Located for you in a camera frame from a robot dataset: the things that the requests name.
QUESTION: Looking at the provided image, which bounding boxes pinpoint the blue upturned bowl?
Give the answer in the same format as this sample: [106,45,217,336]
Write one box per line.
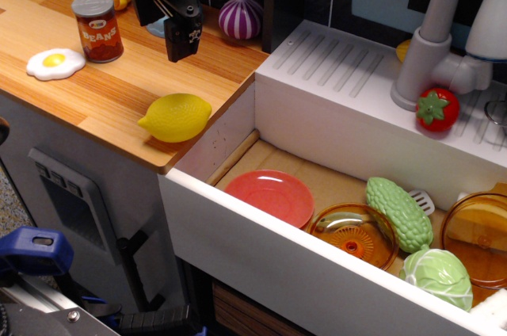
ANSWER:
[146,18,165,38]

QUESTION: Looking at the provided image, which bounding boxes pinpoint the grey toy oven door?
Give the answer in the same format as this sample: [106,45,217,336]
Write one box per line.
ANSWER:
[28,147,120,265]

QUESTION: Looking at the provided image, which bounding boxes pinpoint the black oven handle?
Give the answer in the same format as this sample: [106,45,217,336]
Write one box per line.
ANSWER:
[116,230,165,312]

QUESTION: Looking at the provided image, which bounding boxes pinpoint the blue clamp handle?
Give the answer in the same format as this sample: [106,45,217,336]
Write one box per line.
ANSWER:
[1,226,74,277]

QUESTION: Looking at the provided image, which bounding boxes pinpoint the white toy sink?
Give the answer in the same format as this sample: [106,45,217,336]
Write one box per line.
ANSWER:
[159,21,506,335]

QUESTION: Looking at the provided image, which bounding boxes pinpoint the red plastic plate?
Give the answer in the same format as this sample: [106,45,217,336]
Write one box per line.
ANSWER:
[225,170,314,228]

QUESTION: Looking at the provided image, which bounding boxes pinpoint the red toy tomato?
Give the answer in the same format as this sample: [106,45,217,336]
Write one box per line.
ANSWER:
[416,88,460,132]

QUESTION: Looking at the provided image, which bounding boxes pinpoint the white toy spatula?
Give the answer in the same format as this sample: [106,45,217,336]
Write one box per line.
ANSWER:
[409,189,436,216]

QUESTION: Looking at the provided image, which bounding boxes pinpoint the toy beans can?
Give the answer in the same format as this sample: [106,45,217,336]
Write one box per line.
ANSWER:
[71,0,124,63]

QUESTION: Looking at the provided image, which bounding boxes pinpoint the yellow toy lemon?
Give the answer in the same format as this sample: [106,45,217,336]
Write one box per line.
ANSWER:
[137,94,212,143]

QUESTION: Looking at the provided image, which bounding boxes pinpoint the amber glass pot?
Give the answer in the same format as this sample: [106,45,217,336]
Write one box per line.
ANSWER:
[440,185,506,289]

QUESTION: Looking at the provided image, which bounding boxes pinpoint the green toy cabbage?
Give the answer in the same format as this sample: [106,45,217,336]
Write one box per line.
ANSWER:
[399,249,473,311]

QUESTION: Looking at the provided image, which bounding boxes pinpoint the white bottle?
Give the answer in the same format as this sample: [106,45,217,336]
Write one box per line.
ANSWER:
[465,0,506,63]

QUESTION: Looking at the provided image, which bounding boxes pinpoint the purple striped toy onion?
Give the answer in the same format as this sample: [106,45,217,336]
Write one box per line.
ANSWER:
[219,0,264,40]

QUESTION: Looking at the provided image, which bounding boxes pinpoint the green toy bitter gourd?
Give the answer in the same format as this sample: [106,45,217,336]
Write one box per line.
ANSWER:
[365,177,433,254]

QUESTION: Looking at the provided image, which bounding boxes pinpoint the yellow toy behind faucet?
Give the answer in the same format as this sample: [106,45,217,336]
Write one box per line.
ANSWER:
[395,39,411,63]

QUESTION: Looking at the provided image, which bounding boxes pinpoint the metal ring utensil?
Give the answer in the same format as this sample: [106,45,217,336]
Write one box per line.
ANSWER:
[484,100,507,128]

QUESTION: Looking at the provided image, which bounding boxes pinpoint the amber glass lid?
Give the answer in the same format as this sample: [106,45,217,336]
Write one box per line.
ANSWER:
[307,203,399,270]

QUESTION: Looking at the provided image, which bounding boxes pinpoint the toy fried egg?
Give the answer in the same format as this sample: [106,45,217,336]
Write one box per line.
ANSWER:
[26,48,86,81]

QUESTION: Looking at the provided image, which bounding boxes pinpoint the grey toy faucet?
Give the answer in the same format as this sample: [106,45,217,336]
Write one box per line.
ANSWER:
[391,0,493,112]

